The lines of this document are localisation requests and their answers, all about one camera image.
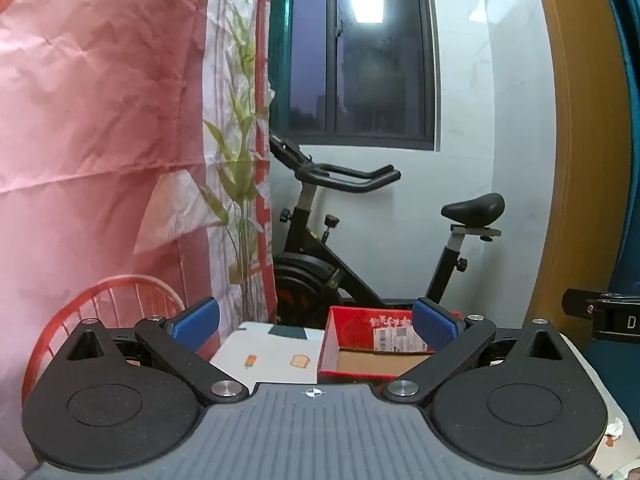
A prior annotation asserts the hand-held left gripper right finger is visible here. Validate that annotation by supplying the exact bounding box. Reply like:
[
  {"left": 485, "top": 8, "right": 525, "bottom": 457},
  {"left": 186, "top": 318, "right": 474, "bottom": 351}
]
[{"left": 382, "top": 297, "right": 581, "bottom": 406}]

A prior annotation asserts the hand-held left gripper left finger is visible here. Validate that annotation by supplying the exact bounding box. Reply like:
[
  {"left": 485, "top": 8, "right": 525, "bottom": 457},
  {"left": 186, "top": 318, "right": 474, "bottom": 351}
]
[{"left": 52, "top": 296, "right": 251, "bottom": 404}]

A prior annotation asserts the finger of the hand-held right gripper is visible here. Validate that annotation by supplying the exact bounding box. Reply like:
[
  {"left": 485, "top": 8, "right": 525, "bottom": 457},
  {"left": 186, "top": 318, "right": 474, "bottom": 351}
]
[{"left": 562, "top": 288, "right": 601, "bottom": 319}]

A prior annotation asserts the red cardboard box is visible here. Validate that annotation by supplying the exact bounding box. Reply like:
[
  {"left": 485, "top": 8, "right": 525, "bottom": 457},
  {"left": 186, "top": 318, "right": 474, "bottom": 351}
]
[{"left": 317, "top": 305, "right": 468, "bottom": 386}]

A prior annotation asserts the white printed blanket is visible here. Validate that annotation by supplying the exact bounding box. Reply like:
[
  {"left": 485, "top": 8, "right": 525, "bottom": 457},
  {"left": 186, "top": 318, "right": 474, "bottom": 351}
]
[{"left": 207, "top": 321, "right": 636, "bottom": 480}]

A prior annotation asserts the crumpled white tissue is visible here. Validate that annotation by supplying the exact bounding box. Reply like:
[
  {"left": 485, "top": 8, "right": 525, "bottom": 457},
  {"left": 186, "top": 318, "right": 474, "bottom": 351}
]
[{"left": 602, "top": 417, "right": 626, "bottom": 448}]

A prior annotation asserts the black exercise bike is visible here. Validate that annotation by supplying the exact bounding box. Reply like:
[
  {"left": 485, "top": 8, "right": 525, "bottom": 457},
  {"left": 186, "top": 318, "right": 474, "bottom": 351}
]
[{"left": 267, "top": 127, "right": 506, "bottom": 326}]

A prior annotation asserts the pink curtain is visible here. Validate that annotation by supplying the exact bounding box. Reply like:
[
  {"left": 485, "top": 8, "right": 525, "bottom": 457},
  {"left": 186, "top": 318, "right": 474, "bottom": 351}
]
[{"left": 0, "top": 0, "right": 221, "bottom": 480}]

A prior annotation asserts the red wire chair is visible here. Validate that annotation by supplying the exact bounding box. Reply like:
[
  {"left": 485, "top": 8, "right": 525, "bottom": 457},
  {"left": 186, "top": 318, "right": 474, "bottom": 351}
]
[{"left": 20, "top": 274, "right": 188, "bottom": 406}]

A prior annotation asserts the wooden door frame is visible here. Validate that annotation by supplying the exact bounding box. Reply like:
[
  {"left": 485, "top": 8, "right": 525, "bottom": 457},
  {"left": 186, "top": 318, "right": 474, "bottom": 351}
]
[{"left": 530, "top": 0, "right": 631, "bottom": 351}]

